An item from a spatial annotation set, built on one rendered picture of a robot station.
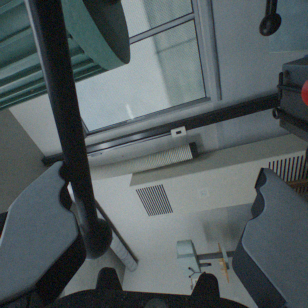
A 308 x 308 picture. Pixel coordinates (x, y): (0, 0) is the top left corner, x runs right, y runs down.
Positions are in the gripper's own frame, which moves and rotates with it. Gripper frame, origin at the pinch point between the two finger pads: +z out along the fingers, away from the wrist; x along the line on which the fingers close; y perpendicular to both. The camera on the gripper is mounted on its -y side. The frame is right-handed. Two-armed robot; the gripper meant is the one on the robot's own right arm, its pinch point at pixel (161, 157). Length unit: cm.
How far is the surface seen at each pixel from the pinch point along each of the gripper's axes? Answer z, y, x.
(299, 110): 12.4, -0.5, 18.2
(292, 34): 31.6, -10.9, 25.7
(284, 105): 15.5, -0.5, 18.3
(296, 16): 30.9, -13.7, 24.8
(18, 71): 7.2, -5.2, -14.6
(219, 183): 112, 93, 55
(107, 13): 8.8, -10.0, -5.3
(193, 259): 95, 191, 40
